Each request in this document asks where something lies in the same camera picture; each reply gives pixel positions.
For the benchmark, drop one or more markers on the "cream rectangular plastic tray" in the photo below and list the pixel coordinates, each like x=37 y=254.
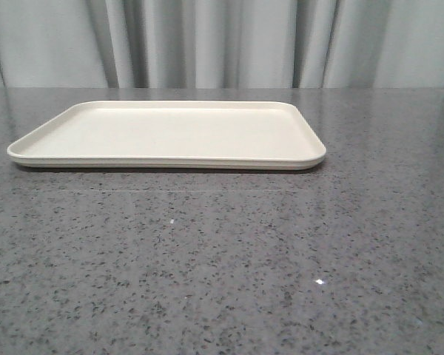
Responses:
x=264 y=135

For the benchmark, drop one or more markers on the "grey pleated curtain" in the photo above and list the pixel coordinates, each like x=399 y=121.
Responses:
x=222 y=44

